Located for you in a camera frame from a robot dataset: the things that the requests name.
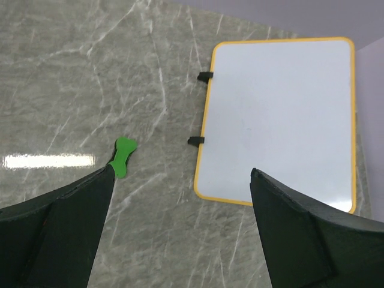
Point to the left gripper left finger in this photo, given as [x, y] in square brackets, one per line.
[51, 240]

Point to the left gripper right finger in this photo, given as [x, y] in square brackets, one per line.
[307, 243]

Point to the green whiteboard eraser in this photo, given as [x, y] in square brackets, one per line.
[123, 149]

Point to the yellow framed whiteboard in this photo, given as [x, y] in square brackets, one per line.
[286, 107]

